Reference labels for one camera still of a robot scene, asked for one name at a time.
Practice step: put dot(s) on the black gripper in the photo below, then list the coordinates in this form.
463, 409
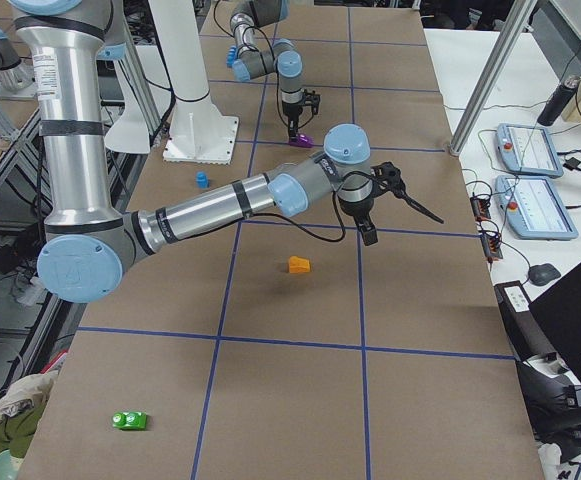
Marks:
290, 109
357, 209

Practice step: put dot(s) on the purple trapezoid block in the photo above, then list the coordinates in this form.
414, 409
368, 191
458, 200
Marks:
301, 141

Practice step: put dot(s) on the orange trapezoid block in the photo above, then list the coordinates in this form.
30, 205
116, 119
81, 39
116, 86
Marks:
298, 265

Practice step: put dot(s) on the long blue block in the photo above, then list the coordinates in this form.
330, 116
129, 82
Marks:
232, 56

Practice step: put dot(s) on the white central pillar base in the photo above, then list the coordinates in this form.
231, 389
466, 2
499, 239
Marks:
198, 131

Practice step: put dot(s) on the small blue block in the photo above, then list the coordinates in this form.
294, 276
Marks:
202, 180

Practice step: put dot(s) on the near teach pendant tablet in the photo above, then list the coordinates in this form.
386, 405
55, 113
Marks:
533, 209

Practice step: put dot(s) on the teach pendant tablet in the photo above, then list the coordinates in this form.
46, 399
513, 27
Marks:
527, 150
533, 209

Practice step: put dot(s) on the grey computer mouse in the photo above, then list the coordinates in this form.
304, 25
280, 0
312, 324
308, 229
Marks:
542, 274

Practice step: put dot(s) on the far teach pendant tablet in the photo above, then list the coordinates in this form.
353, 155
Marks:
527, 150

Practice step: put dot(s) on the black water bottle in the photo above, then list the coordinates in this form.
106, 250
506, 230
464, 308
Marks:
561, 96

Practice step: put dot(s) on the green block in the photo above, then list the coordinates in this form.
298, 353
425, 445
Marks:
129, 420

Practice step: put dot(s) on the aluminium frame post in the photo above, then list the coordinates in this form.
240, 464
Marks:
517, 21

